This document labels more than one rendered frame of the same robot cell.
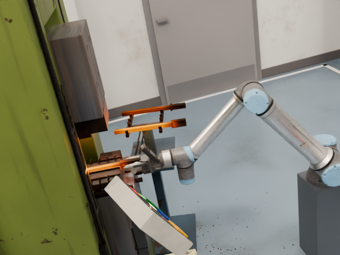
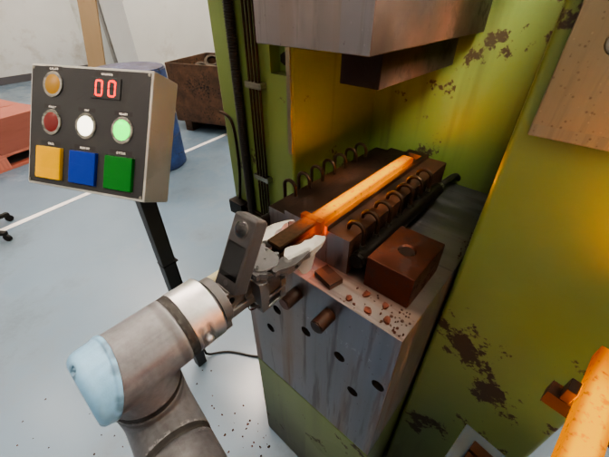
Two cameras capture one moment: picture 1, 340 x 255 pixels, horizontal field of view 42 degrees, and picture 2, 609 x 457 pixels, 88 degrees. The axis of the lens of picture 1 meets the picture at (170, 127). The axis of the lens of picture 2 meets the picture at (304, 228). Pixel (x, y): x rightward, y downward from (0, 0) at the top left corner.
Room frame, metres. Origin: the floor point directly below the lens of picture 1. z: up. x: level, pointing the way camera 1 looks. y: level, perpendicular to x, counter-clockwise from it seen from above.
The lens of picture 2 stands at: (2.35, -0.06, 1.33)
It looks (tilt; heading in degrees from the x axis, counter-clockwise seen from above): 36 degrees down; 133
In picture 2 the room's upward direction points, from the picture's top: straight up
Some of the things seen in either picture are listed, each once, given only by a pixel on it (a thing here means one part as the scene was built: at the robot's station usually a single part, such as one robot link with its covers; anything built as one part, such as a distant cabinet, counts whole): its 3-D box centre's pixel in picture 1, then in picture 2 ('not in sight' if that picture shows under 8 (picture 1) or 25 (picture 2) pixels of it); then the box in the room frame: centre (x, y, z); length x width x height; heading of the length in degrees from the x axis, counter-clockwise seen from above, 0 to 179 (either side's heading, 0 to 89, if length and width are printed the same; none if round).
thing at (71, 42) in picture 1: (52, 72); not in sight; (2.06, 0.51, 1.56); 0.42 x 0.39 x 0.40; 91
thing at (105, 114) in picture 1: (65, 121); (389, 3); (2.02, 0.51, 1.32); 0.42 x 0.20 x 0.10; 91
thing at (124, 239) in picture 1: (93, 213); (372, 282); (2.07, 0.52, 0.69); 0.56 x 0.38 x 0.45; 91
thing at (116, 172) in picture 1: (83, 180); (364, 193); (2.02, 0.51, 0.96); 0.42 x 0.20 x 0.09; 91
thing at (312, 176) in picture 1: (323, 170); not in sight; (2.14, -0.85, 0.65); 0.19 x 0.19 x 0.10
